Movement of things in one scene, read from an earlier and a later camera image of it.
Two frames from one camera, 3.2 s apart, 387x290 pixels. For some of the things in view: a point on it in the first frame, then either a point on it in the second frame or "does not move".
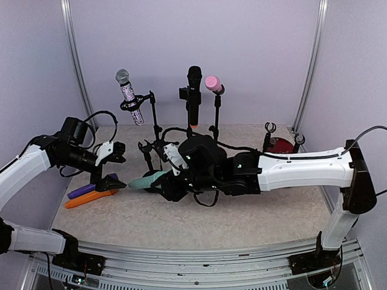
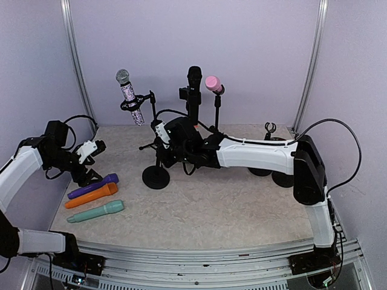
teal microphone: [144, 182] to [110, 207]
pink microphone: [213, 83] does not move
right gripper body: [177, 193] to [181, 154]
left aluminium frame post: [77, 59] does not move
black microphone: [194, 80] does not move
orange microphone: [90, 197] does not move
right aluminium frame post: [321, 25] does not move
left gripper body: [95, 177] to [77, 175]
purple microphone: [83, 190] does not move
